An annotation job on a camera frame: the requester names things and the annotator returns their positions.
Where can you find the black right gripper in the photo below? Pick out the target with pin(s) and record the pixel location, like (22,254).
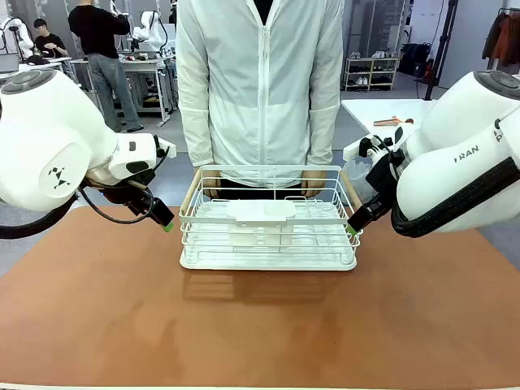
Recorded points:
(386,174)

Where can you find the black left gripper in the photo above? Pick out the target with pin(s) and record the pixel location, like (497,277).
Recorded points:
(134,197)

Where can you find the person's left forearm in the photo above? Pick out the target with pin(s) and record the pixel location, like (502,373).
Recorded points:
(323,134)

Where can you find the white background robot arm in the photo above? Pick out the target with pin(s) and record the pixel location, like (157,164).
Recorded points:
(18,34)
(148,30)

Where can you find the person's right forearm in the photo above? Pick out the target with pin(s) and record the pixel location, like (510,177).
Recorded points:
(199,134)

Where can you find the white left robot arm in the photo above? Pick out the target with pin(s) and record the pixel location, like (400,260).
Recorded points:
(48,134)

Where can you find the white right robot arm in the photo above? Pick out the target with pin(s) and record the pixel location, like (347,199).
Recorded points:
(447,122)

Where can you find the person's right hand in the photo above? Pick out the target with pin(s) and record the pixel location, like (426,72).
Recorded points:
(211,189)

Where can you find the person's left hand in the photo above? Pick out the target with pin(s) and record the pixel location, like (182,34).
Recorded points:
(313,187)

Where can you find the clear plastic bag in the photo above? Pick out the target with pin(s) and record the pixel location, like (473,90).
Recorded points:
(357,174)

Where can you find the black braided right arm sleeve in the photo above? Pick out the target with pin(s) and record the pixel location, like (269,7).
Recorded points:
(447,219)

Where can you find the person's black trousers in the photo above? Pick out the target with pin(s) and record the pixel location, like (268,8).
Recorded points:
(252,190)

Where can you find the orange flat strip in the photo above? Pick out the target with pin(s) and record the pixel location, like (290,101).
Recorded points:
(384,122)

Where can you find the white plastic cutlery holder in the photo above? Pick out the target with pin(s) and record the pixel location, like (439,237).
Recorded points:
(262,215)

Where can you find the white plastic drip tray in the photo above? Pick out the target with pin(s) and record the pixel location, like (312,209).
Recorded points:
(268,266)

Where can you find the white side table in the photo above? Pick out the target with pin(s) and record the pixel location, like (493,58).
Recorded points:
(378,109)

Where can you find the white shoe rack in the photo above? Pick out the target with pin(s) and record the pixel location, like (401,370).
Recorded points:
(371,73)

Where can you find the person in white jacket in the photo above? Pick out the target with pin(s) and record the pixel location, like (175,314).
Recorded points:
(260,101)

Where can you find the white background workbench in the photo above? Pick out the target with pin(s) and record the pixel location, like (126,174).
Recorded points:
(142,65)

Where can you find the black bag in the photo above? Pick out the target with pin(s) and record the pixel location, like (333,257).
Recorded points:
(418,59)

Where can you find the standing person in jeans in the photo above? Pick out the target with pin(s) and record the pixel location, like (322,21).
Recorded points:
(103,48)

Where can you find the black tripod pole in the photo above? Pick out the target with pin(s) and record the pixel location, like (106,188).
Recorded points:
(443,44)

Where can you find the seated person in black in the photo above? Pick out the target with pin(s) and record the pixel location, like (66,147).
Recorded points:
(48,42)

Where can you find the hanging brown clothes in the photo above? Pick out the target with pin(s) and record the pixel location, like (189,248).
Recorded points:
(505,38)

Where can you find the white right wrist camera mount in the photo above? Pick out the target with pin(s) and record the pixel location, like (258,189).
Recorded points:
(351,151)

